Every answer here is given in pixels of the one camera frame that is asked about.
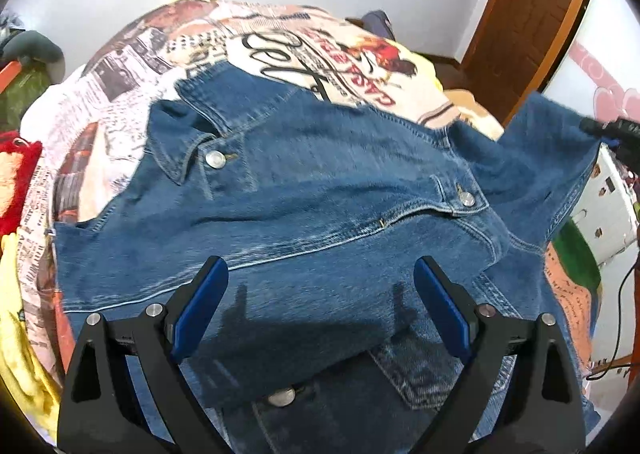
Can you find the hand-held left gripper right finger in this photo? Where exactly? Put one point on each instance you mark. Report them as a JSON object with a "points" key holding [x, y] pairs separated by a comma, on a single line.
{"points": [[442, 306]]}

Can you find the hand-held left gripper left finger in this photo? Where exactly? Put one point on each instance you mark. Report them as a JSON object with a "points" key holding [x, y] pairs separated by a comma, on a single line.
{"points": [[200, 306]]}

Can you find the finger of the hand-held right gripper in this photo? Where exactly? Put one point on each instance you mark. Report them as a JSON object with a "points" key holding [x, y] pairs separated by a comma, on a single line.
{"points": [[612, 128]]}

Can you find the blue denim jacket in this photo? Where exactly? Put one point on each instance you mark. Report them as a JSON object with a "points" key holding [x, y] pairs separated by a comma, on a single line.
{"points": [[320, 174]]}

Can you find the white plastic basket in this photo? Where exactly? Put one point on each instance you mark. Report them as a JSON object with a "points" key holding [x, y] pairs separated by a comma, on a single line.
{"points": [[605, 214]]}

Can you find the brown wooden door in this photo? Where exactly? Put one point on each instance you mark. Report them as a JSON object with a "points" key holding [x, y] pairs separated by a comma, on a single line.
{"points": [[530, 9]]}

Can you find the yellow cloth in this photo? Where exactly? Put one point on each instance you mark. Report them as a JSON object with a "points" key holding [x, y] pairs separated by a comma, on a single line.
{"points": [[25, 334]]}

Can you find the red plush toy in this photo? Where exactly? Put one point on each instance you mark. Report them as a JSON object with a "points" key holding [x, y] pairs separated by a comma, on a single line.
{"points": [[15, 169]]}

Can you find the printed blanket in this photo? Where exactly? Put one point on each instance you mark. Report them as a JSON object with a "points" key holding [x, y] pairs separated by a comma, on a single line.
{"points": [[125, 84]]}

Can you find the dark blue pillow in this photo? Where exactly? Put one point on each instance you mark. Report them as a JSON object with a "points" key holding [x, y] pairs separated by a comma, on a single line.
{"points": [[377, 24]]}

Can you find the orange box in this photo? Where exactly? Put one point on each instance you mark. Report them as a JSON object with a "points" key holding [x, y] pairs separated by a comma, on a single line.
{"points": [[7, 74]]}

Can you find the pink wall sticker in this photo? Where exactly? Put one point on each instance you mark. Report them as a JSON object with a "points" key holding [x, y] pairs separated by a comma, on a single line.
{"points": [[615, 94]]}

